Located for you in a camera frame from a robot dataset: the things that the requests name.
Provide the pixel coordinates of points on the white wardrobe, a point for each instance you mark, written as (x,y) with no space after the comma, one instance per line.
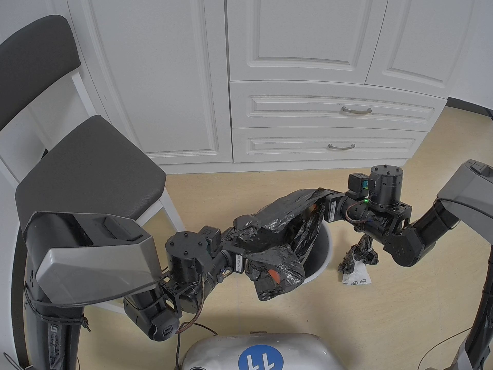
(289,33)

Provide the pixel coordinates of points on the white trash bin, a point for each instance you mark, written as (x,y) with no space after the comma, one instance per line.
(327,253)

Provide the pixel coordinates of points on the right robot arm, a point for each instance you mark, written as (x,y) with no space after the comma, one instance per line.
(462,199)

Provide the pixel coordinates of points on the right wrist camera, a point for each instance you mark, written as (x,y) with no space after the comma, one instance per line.
(357,183)

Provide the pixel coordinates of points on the white chair grey cushions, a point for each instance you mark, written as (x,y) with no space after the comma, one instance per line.
(88,175)

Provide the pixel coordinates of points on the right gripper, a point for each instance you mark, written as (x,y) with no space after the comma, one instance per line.
(344,208)

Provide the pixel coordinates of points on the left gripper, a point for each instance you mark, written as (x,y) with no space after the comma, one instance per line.
(227,262)

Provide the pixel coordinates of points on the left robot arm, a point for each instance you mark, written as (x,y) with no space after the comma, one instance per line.
(96,260)

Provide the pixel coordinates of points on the crumpled black plastic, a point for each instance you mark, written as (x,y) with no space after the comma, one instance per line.
(358,254)

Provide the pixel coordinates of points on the black plastic bag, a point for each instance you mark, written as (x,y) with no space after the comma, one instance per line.
(285,214)

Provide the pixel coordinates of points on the white printed wrapper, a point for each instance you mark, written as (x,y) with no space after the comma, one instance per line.
(360,278)

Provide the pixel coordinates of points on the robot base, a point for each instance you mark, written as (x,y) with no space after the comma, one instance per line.
(262,349)

